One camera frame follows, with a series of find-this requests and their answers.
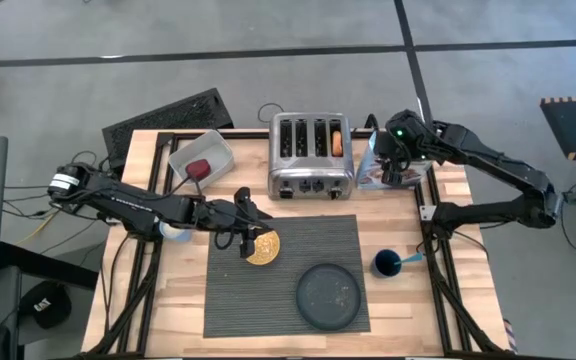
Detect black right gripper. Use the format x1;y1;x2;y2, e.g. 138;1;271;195
373;108;442;188

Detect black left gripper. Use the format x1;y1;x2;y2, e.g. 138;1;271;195
195;186;275;259

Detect light blue cereal box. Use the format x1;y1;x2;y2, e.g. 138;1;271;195
355;130;437;191

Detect blue patterned bowl yellow inside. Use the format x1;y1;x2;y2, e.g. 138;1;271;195
245;228;282;267

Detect red apple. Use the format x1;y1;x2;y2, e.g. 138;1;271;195
185;158;213;182

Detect dark blue cup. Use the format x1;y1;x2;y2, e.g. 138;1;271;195
370;248;403;279

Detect light blue cup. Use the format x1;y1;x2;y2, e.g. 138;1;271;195
159;220;193;245

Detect white rectangular container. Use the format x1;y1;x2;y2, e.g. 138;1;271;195
167;128;236;191

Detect grey woven placemat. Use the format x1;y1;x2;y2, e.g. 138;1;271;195
202;214;372;339

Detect silver four-slot toaster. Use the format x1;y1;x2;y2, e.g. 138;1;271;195
266;111;357;201

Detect teal spoon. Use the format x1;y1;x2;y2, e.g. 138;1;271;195
393;252;425;266

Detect dark grey plate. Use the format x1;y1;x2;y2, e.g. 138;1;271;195
295;262;363;332

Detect black perforated panel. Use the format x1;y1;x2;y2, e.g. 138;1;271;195
101;87;235;171

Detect striped tape strip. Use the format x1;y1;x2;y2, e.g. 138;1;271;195
501;318;519;354

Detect black cap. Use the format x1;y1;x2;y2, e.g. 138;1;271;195
19;280;73;330

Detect black aluminium table frame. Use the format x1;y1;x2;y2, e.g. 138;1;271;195
81;130;512;360

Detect black toaster cable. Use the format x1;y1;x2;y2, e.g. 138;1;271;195
256;102;286;124

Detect yellow cable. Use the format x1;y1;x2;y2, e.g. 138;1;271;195
16;208;62;246

